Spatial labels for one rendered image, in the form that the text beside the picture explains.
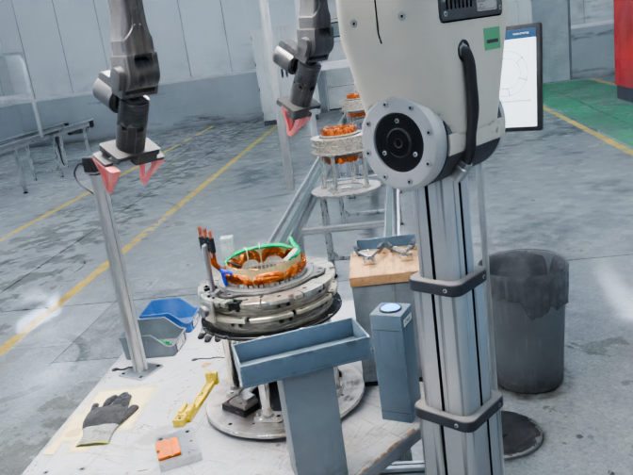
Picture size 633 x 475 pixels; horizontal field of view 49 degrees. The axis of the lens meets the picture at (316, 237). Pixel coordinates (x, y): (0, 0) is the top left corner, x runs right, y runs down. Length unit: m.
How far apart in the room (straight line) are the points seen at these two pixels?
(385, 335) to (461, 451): 0.30
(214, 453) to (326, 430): 0.31
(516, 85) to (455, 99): 1.28
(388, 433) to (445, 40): 0.85
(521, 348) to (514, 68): 1.29
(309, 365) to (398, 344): 0.27
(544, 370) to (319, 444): 1.94
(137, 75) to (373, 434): 0.88
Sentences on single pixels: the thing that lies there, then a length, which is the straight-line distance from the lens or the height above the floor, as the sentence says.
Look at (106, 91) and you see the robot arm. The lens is 1.42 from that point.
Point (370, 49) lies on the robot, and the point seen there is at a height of 1.58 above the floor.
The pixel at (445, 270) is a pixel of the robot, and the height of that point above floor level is 1.19.
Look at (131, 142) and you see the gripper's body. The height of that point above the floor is 1.46.
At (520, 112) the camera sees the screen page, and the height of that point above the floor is 1.29.
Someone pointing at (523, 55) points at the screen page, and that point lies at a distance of 2.37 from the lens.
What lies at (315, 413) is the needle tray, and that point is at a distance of 1.36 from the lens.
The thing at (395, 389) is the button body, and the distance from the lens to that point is 1.55.
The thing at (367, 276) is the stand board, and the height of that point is 1.06.
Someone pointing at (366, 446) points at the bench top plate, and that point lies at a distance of 1.52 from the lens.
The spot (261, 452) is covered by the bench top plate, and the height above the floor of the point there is 0.78.
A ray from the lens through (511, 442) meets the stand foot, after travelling 2.91.
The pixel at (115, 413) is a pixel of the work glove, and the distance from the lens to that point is 1.82.
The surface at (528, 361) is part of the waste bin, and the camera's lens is 3.17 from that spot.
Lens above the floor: 1.60
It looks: 16 degrees down
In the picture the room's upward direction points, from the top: 8 degrees counter-clockwise
